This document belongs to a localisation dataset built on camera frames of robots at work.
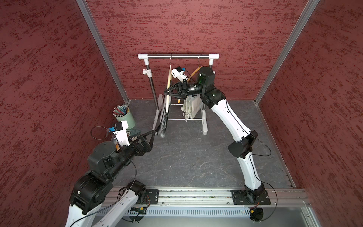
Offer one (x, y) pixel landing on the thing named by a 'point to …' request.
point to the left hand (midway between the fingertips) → (147, 136)
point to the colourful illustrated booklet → (131, 133)
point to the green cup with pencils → (122, 112)
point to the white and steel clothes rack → (204, 120)
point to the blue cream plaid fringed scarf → (192, 106)
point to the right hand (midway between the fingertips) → (166, 95)
